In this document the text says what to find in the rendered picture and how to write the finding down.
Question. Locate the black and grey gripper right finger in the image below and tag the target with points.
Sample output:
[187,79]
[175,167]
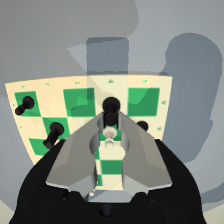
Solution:
[150,166]

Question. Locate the green and cream chessboard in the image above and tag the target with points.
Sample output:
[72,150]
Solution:
[74,100]

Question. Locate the white pawn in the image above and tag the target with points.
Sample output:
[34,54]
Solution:
[92,193]
[109,133]

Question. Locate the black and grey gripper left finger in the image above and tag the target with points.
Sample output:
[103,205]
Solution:
[69,165]

